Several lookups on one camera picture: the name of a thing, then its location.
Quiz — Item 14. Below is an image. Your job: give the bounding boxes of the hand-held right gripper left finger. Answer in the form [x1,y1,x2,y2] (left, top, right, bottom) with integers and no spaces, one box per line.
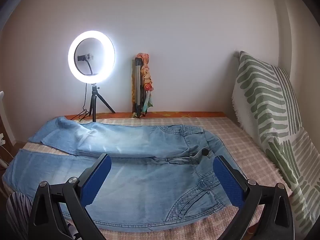
[27,153,112,240]

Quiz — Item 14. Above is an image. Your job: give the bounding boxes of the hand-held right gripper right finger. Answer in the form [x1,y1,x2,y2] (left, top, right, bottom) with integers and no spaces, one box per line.
[212,155,293,240]

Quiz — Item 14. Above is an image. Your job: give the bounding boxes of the light blue denim pants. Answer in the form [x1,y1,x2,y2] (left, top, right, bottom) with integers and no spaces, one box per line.
[2,116,244,233]

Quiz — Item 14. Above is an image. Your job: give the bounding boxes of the beige plaid blanket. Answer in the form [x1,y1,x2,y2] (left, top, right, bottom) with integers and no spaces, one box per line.
[2,117,293,240]

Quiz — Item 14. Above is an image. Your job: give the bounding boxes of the striped grey clothing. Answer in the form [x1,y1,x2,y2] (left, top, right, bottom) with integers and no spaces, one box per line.
[5,191,80,240]

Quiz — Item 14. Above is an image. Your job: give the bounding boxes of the green striped white pillow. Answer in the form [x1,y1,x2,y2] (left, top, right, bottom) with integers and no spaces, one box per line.
[231,51,320,233]

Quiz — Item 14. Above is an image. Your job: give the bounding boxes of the folded silver tripod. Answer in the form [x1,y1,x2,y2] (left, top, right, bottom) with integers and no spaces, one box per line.
[131,57,145,117]

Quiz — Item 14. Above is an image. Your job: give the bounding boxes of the colourful orange scarf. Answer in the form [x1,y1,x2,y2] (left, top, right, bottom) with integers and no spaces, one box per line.
[136,53,154,117]

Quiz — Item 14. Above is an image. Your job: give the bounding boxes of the black ring light cable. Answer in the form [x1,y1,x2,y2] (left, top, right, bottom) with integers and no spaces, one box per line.
[70,83,91,121]

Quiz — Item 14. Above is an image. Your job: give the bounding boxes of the white ring light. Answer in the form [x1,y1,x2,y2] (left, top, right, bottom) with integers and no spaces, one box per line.
[68,30,116,84]

